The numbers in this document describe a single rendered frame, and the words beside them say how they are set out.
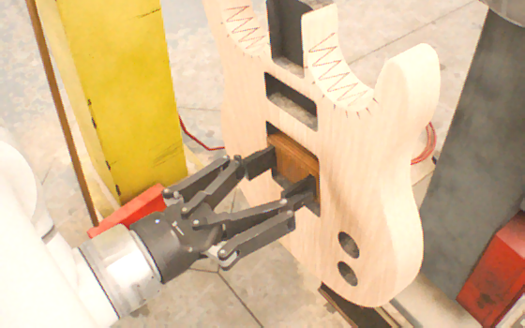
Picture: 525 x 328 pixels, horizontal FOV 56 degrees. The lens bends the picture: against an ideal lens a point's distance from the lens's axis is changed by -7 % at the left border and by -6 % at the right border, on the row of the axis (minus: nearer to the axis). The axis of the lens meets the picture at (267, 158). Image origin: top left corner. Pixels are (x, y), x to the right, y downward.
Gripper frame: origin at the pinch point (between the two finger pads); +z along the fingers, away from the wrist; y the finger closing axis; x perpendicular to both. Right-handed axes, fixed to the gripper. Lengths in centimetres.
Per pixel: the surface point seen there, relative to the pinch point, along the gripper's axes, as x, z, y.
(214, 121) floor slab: -81, 48, -117
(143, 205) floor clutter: -75, 2, -87
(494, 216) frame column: -38, 47, 6
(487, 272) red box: -52, 45, 9
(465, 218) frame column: -44, 47, 0
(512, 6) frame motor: 14.6, 31.0, 8.5
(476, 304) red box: -65, 45, 9
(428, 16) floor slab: -80, 181, -116
